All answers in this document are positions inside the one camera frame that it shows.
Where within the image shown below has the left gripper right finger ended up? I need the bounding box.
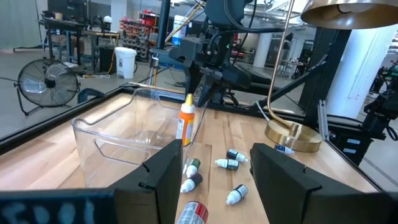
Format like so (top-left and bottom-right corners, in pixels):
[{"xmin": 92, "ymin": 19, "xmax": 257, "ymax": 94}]
[{"xmin": 249, "ymin": 142, "xmax": 374, "ymax": 224}]

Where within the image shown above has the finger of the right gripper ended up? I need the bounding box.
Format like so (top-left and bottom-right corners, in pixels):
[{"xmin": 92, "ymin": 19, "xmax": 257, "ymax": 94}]
[
  {"xmin": 195, "ymin": 82, "xmax": 219, "ymax": 108},
  {"xmin": 216, "ymin": 88, "xmax": 233, "ymax": 105}
]

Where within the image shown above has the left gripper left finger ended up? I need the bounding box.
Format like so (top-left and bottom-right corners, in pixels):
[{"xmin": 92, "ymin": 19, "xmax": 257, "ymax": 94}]
[{"xmin": 107, "ymin": 139, "xmax": 184, "ymax": 224}]

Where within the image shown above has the small maroon dropper bottle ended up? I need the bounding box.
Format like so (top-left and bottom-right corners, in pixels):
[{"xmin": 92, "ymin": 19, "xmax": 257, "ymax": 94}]
[{"xmin": 180, "ymin": 173, "xmax": 203, "ymax": 194}]

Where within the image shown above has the large orange food coloring bottle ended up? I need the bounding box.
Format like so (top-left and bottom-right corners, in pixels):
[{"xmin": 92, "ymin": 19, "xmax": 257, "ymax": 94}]
[{"xmin": 175, "ymin": 93, "xmax": 197, "ymax": 146}]

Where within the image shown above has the small blue dropper bottle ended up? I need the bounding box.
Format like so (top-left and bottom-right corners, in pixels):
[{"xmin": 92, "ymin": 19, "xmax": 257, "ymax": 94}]
[{"xmin": 274, "ymin": 144, "xmax": 295, "ymax": 156}]

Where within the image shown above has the small dark green dropper bottle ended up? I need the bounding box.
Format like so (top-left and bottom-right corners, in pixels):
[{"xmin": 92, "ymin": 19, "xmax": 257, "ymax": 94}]
[
  {"xmin": 225, "ymin": 184, "xmax": 249, "ymax": 206},
  {"xmin": 214, "ymin": 158, "xmax": 240, "ymax": 171}
]

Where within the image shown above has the large red food coloring bottle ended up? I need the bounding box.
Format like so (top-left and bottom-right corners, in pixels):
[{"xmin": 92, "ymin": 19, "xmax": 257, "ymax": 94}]
[{"xmin": 176, "ymin": 200, "xmax": 210, "ymax": 224}]

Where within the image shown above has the white round small bottle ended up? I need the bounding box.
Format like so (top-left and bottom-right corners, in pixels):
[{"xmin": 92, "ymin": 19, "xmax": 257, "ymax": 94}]
[{"xmin": 226, "ymin": 148, "xmax": 249, "ymax": 164}]

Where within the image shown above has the clear plastic bin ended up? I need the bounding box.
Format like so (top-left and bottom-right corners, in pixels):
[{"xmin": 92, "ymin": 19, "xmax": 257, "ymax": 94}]
[{"xmin": 71, "ymin": 88, "xmax": 210, "ymax": 190}]

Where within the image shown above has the brass desk lamp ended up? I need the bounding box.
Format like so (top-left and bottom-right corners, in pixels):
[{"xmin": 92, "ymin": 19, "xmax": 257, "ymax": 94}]
[{"xmin": 264, "ymin": 0, "xmax": 398, "ymax": 154}]

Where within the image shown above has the white and blue container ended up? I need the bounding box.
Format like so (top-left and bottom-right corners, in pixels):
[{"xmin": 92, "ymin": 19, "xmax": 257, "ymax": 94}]
[{"xmin": 171, "ymin": 14, "xmax": 188, "ymax": 46}]

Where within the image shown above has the black vertical pole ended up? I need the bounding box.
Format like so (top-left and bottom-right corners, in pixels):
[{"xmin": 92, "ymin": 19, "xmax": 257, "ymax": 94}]
[{"xmin": 155, "ymin": 0, "xmax": 172, "ymax": 50}]

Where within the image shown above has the black labelled control box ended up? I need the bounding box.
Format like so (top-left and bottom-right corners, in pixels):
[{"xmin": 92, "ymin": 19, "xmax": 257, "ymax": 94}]
[{"xmin": 329, "ymin": 132, "xmax": 386, "ymax": 167}]

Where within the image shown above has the white trash bin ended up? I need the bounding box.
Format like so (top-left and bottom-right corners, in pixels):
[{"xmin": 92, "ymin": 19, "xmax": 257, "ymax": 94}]
[{"xmin": 114, "ymin": 47, "xmax": 138, "ymax": 80}]

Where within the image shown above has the red parts bin shelf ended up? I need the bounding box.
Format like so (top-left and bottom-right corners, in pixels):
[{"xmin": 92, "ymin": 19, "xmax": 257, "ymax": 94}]
[{"xmin": 119, "ymin": 17, "xmax": 158, "ymax": 62}]

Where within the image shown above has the black floor box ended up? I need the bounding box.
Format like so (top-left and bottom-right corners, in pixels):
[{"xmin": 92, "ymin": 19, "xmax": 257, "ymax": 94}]
[{"xmin": 98, "ymin": 46, "xmax": 117, "ymax": 75}]

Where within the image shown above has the white round column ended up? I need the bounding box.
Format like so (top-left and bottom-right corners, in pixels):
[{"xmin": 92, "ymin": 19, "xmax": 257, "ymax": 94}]
[{"xmin": 325, "ymin": 24, "xmax": 398, "ymax": 119}]

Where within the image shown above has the black neighbouring robot rig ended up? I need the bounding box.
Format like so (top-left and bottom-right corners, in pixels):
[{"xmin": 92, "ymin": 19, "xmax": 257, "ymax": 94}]
[{"xmin": 362, "ymin": 60, "xmax": 398, "ymax": 142}]

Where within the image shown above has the black workbench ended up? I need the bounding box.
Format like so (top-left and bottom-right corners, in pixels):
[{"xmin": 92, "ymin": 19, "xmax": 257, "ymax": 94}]
[{"xmin": 37, "ymin": 18, "xmax": 121, "ymax": 68}]

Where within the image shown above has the black floor fan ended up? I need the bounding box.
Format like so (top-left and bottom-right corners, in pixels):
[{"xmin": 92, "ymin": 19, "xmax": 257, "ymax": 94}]
[{"xmin": 14, "ymin": 58, "xmax": 81, "ymax": 116}]

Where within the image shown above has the white lamp cord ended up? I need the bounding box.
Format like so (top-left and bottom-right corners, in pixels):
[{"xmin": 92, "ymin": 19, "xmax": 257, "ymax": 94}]
[{"xmin": 255, "ymin": 100, "xmax": 272, "ymax": 123}]

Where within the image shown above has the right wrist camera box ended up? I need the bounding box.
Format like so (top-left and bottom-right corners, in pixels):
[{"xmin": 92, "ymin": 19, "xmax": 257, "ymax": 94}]
[{"xmin": 169, "ymin": 37, "xmax": 206, "ymax": 63}]

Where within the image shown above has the silver aluminium bracket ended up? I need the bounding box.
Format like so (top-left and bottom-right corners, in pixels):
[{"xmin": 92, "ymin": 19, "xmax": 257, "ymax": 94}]
[{"xmin": 317, "ymin": 100, "xmax": 330, "ymax": 141}]

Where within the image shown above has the black frame clamp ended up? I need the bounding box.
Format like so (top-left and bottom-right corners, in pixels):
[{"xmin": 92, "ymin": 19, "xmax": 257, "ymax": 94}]
[{"xmin": 76, "ymin": 87, "xmax": 106, "ymax": 105}]

